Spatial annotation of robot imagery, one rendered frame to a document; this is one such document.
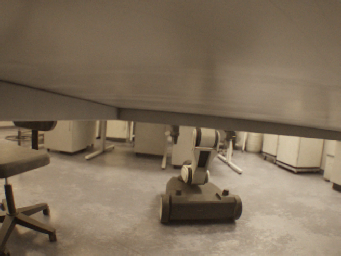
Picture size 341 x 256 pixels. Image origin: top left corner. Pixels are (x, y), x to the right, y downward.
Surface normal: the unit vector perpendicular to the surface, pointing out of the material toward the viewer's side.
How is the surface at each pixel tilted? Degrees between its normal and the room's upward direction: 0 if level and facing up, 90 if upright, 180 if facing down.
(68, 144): 90
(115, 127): 90
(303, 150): 90
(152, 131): 90
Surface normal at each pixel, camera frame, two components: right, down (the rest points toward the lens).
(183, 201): 0.14, -0.67
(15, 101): 1.00, 0.09
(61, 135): 0.00, 0.04
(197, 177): 0.08, 0.32
